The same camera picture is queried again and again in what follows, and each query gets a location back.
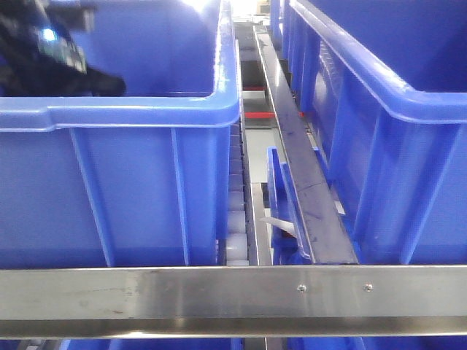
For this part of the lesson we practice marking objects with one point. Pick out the blue target bin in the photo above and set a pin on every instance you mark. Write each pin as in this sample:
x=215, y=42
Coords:
x=135, y=180

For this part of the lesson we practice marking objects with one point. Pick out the blue bin right neighbour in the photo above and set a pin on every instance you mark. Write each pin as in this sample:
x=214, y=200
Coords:
x=383, y=84

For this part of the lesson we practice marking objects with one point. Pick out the steel front shelf rail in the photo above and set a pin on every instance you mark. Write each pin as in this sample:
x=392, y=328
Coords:
x=240, y=302

